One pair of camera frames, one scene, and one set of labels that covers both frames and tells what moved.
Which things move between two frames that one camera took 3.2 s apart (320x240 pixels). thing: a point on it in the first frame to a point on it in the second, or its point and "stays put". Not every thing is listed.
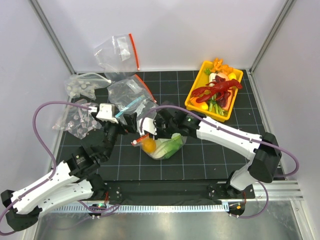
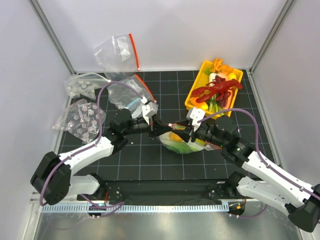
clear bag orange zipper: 161,148 to 176,145
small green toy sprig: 207,71 stays put
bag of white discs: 84,84 stays put
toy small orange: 149,145 to 174,137
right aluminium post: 266,44 stays put
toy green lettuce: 165,148 to 182,147
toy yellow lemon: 232,75 stays put
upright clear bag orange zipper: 117,56 stays put
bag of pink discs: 78,121 stays put
